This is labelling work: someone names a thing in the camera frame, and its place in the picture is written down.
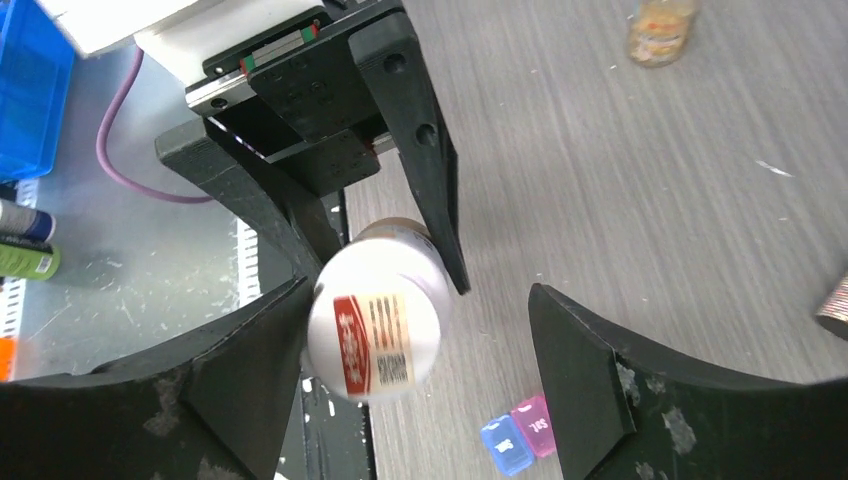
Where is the blue plastic storage bin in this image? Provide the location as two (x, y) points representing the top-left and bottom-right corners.
(1, 0), (75, 181)

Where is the pink blue weekly pill organizer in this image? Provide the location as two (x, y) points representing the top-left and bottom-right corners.
(480, 395), (557, 476)

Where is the small amber pill bottle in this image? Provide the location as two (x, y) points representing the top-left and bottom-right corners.
(628, 0), (700, 68)

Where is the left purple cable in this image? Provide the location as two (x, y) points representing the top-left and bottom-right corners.
(95, 46), (217, 205)

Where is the white vitamin pill bottle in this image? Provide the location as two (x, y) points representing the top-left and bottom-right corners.
(304, 217), (453, 403)

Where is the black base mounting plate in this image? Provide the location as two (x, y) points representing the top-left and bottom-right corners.
(259, 191), (376, 479)

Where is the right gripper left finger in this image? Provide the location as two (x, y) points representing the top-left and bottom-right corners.
(1, 279), (313, 479)

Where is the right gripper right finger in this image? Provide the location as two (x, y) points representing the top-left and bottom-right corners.
(528, 283), (847, 479)

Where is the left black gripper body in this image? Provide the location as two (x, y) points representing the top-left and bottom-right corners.
(186, 13), (389, 197)

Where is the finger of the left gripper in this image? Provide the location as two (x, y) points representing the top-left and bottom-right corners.
(155, 118), (341, 284)
(348, 10), (471, 295)

